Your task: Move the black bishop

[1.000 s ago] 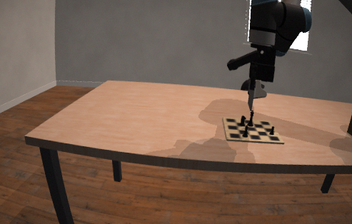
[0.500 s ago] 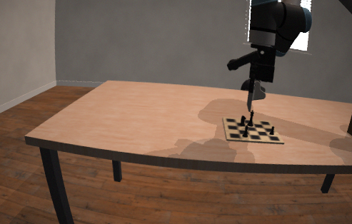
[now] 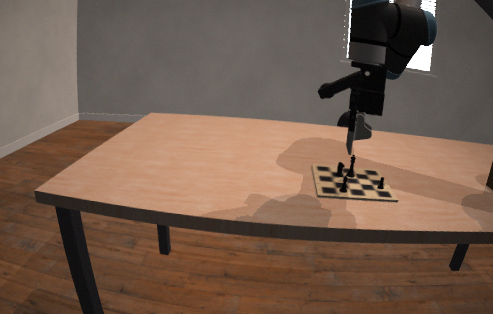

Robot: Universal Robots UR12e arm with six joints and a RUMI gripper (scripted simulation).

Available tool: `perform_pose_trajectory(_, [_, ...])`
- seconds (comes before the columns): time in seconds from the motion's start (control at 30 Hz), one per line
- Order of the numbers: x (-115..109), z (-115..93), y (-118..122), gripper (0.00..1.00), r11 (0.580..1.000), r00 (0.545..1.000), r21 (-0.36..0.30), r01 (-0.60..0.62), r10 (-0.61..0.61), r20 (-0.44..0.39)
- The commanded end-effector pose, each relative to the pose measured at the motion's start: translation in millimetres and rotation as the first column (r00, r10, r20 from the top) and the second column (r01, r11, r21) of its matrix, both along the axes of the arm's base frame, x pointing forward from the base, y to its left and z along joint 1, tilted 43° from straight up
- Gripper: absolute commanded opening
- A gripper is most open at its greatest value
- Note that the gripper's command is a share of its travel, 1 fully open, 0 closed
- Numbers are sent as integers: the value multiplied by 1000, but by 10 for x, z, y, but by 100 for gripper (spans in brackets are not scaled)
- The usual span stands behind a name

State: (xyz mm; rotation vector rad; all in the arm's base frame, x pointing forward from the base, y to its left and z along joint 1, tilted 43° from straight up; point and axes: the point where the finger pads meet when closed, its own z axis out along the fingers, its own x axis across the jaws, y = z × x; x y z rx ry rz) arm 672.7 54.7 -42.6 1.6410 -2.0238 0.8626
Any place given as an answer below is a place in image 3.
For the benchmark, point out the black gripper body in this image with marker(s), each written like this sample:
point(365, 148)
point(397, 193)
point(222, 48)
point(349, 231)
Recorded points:
point(370, 97)

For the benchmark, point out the tan and black chessboard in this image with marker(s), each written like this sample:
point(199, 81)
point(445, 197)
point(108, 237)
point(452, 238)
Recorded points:
point(364, 186)

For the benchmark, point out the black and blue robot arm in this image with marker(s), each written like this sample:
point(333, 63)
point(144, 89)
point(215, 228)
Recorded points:
point(372, 23)

